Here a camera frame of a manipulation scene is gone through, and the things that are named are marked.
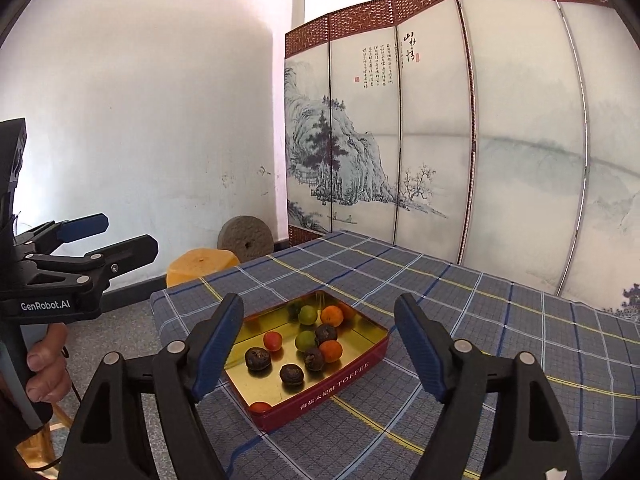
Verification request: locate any grey plaid tablecloth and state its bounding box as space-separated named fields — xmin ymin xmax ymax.
xmin=150 ymin=230 xmax=640 ymax=480

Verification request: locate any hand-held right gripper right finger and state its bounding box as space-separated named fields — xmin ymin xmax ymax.
xmin=393 ymin=293 xmax=583 ymax=480

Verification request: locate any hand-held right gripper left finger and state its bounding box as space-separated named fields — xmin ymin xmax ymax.
xmin=59 ymin=292 xmax=246 ymax=480

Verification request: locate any painted folding screen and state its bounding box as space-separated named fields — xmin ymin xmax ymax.
xmin=284 ymin=0 xmax=640 ymax=323

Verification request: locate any yellow block stool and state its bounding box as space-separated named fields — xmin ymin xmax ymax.
xmin=166 ymin=248 xmax=241 ymax=288

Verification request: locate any light wooden stool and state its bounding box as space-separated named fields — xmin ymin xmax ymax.
xmin=22 ymin=402 xmax=76 ymax=466

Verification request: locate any person's left hand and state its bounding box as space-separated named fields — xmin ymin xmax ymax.
xmin=25 ymin=322 xmax=73 ymax=403

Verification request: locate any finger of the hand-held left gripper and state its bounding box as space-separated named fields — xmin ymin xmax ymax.
xmin=15 ymin=213 xmax=110 ymax=261
xmin=20 ymin=234 xmax=159 ymax=291

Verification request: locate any round grey millstone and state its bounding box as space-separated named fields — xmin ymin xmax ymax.
xmin=217 ymin=215 xmax=275 ymax=263

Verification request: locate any gold and red tin box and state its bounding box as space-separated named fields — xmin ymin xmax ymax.
xmin=218 ymin=289 xmax=390 ymax=435

